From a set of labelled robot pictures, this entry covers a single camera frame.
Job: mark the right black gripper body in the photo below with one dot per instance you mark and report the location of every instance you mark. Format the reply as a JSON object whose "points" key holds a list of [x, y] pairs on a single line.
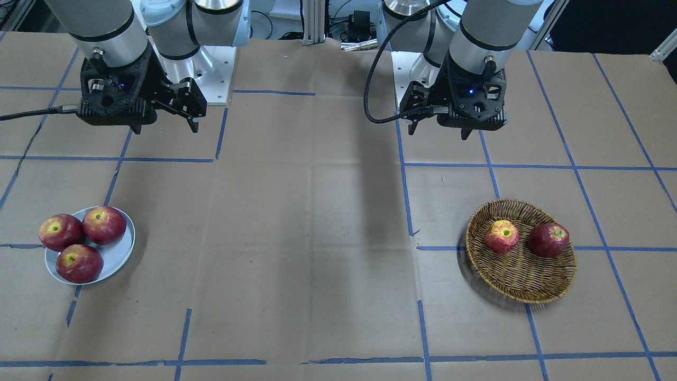
{"points": [[156, 75]]}

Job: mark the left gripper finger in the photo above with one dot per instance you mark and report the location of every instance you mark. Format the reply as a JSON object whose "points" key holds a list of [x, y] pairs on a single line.
{"points": [[412, 125], [465, 133]]}

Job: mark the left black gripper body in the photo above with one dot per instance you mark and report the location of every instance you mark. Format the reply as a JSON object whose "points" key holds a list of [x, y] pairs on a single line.
{"points": [[440, 79]]}

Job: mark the yellow-red apple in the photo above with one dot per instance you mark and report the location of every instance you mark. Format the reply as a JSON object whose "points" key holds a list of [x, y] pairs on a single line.
{"points": [[502, 236]]}

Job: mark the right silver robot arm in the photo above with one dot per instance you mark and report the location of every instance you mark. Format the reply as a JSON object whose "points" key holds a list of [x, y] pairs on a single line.
{"points": [[174, 29]]}

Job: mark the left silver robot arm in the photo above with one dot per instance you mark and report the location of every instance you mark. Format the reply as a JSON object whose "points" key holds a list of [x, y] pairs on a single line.
{"points": [[485, 28]]}

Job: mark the red apple on plate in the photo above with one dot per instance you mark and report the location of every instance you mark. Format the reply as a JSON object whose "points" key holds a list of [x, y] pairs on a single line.
{"points": [[79, 263], [60, 231], [104, 225]]}

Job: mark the woven wicker basket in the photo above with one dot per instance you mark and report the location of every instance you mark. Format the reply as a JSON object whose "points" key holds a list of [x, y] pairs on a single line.
{"points": [[519, 274]]}

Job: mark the light blue plate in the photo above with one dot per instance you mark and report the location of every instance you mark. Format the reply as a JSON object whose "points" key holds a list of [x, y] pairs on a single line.
{"points": [[114, 255]]}

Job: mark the dark red apple in basket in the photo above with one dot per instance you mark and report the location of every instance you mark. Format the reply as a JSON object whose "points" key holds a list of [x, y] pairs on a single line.
{"points": [[548, 240]]}

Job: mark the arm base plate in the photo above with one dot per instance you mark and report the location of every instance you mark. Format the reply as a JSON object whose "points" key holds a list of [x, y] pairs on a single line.
{"points": [[408, 66], [212, 69]]}

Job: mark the aluminium frame post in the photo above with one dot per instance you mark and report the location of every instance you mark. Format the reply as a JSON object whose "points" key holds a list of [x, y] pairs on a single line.
{"points": [[313, 17]]}

